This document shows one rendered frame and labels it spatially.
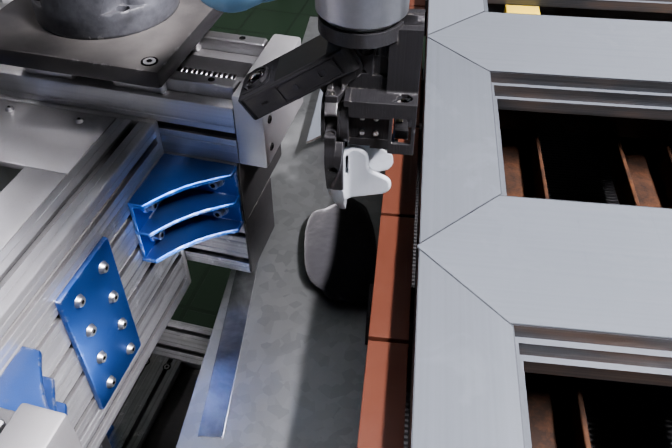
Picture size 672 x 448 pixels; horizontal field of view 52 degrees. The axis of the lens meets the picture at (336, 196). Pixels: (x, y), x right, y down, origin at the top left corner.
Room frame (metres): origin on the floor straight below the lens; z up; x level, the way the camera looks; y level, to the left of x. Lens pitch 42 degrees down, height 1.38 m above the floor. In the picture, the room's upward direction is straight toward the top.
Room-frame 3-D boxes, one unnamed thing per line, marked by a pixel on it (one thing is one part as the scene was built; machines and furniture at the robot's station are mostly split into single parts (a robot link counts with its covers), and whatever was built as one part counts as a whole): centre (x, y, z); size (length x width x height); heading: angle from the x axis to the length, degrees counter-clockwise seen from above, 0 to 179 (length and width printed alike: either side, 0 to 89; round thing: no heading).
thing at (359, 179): (0.49, -0.02, 0.96); 0.06 x 0.03 x 0.09; 83
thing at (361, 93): (0.51, -0.03, 1.06); 0.09 x 0.08 x 0.12; 83
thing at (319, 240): (0.66, -0.01, 0.70); 0.20 x 0.10 x 0.03; 1
